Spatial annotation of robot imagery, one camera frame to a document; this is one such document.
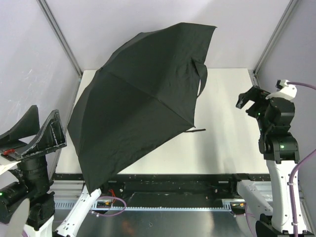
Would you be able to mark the left aluminium frame post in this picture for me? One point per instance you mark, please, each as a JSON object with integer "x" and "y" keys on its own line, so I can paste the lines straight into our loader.
{"x": 59, "y": 35}

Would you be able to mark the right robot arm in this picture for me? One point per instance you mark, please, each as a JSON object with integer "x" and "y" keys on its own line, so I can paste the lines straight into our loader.
{"x": 274, "y": 113}

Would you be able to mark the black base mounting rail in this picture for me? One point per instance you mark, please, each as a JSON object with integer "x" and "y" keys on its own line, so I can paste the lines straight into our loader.
{"x": 182, "y": 190}

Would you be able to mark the right aluminium frame post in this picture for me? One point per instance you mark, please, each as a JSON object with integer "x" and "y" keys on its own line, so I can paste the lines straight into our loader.
{"x": 284, "y": 20}

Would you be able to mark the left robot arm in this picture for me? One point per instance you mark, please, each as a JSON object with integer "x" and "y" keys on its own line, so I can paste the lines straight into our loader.
{"x": 40, "y": 215}

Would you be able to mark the grey slotted cable duct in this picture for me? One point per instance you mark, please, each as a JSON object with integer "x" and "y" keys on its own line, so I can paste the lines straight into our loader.
{"x": 226, "y": 206}

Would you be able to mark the aluminium frame post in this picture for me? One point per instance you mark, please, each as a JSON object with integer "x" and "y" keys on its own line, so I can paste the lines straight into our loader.
{"x": 284, "y": 20}
{"x": 59, "y": 35}

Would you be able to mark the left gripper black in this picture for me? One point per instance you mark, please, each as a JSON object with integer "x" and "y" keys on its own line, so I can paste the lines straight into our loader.
{"x": 30, "y": 152}

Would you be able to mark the black folding umbrella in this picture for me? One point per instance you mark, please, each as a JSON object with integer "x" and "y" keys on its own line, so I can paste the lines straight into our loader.
{"x": 142, "y": 97}

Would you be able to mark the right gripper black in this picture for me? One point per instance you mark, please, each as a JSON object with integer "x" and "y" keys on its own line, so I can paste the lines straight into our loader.
{"x": 255, "y": 106}

